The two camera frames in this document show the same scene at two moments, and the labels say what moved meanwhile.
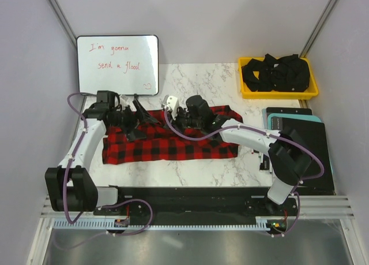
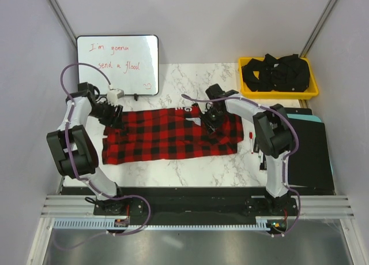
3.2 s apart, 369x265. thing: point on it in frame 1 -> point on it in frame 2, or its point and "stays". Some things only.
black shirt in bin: (289, 73) stays
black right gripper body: (183, 120) -> (215, 117)
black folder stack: (300, 123) stays
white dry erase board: (128, 64) stays
